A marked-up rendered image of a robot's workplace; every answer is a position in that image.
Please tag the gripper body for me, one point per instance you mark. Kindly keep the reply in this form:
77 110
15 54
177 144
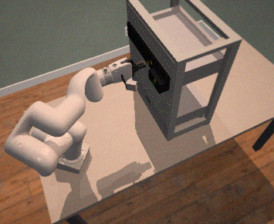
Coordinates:
116 69

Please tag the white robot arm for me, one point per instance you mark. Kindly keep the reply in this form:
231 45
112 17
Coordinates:
57 127

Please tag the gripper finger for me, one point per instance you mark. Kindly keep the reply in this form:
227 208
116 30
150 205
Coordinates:
136 69
135 64

